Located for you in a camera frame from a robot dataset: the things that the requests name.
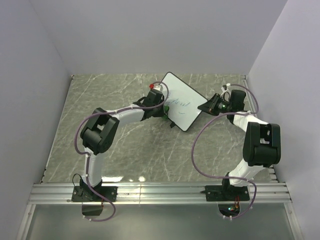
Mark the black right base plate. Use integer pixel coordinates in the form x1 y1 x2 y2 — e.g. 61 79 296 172
200 185 250 202

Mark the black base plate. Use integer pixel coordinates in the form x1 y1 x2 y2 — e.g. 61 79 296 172
71 186 118 203
200 185 250 202

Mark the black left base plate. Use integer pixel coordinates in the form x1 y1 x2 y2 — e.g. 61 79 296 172
71 186 118 203

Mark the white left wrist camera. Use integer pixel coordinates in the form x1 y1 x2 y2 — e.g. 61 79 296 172
149 83 163 92

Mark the green whiteboard eraser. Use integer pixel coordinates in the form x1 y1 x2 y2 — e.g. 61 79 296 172
162 105 170 120

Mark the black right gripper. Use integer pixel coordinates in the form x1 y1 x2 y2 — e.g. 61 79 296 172
197 93 233 117

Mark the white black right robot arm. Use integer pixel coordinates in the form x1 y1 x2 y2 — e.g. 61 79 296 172
198 89 281 200

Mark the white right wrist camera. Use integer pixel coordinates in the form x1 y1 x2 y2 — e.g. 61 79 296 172
220 83 231 101

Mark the aluminium rail frame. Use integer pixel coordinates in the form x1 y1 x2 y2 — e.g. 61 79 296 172
17 182 295 240

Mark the white whiteboard black frame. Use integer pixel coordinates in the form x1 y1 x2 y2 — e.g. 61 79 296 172
161 72 208 132

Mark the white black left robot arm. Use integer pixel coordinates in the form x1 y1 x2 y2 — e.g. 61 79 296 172
79 89 166 201

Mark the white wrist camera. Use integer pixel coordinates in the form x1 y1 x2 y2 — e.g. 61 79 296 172
220 83 231 101
149 83 163 92

